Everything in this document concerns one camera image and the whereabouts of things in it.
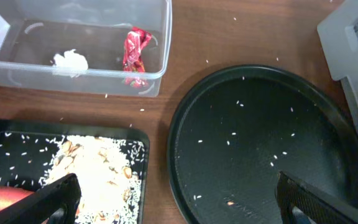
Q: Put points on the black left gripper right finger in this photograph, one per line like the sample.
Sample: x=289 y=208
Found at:
x=300 y=202

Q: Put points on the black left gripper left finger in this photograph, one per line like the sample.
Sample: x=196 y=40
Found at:
x=55 y=203

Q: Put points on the red snack wrapper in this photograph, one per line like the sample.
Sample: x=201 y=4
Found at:
x=137 y=39

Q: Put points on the spilled oatmeal and rice pile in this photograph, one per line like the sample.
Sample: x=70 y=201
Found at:
x=106 y=178

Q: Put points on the black rectangular tray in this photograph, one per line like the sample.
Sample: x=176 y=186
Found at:
x=28 y=148

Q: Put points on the round black tray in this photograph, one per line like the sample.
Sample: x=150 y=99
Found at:
x=234 y=132

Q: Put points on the crumpled white tissue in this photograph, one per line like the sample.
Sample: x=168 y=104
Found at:
x=72 y=63

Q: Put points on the clear plastic bin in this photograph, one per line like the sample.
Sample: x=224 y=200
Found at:
x=33 y=31

